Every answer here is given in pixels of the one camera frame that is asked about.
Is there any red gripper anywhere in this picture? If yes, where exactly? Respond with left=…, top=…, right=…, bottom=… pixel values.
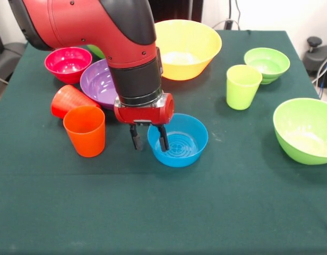
left=114, top=92, right=175, bottom=152

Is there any blue bowl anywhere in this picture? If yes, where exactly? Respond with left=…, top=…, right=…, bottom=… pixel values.
left=147, top=113, right=209, bottom=168

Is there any orange cup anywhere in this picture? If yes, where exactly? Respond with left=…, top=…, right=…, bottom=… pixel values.
left=63, top=105, right=106, bottom=158

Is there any red cup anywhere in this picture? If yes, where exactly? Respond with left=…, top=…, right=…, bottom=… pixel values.
left=50, top=84, right=102, bottom=120

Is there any dark green tablecloth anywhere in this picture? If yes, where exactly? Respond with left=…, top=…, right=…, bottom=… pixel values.
left=0, top=28, right=327, bottom=255

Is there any purple bowl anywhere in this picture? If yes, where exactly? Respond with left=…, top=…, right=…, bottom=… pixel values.
left=80, top=58, right=119, bottom=110

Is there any large yellow bowl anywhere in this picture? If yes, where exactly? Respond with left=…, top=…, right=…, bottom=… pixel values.
left=154, top=19, right=222, bottom=81

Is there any yellow-green cup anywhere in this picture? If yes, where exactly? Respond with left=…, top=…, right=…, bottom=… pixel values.
left=226, top=64, right=263, bottom=111

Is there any large light green bowl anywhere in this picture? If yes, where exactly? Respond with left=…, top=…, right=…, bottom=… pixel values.
left=272, top=97, right=327, bottom=166
left=86, top=44, right=106, bottom=60

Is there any pink bowl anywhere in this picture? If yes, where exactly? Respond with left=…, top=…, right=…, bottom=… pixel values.
left=44, top=47, right=93, bottom=85

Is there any small green bowl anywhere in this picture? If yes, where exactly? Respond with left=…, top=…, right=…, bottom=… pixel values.
left=243, top=47, right=291, bottom=85

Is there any grey chair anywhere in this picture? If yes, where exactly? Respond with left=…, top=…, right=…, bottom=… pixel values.
left=0, top=42, right=27, bottom=83

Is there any black knobbed stand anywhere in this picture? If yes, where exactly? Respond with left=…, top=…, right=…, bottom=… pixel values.
left=304, top=36, right=327, bottom=88

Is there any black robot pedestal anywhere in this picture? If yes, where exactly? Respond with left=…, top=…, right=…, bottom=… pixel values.
left=149, top=0, right=204, bottom=24

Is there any black hanging cable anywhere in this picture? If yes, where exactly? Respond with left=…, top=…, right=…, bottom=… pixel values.
left=234, top=0, right=242, bottom=22

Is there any blue cable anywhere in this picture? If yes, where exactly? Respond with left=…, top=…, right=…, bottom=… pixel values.
left=318, top=62, right=327, bottom=99

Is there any grey cable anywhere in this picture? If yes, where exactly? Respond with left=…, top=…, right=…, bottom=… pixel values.
left=311, top=54, right=327, bottom=83

